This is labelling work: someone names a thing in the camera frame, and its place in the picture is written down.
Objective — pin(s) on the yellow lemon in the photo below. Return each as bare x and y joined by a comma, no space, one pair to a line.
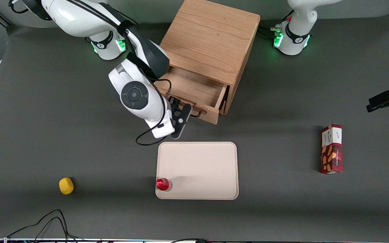
66,186

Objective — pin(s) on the red tartan shortbread box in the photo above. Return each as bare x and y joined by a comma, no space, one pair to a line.
331,152

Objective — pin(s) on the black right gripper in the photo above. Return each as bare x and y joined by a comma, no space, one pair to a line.
174,102

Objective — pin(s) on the small red capped bottle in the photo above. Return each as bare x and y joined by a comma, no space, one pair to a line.
162,184

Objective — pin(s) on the beige plastic tray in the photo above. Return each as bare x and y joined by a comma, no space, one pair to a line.
198,168

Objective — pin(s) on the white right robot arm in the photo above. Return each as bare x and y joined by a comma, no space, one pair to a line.
79,17

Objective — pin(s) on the wooden drawer cabinet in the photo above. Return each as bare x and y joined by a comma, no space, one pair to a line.
211,33

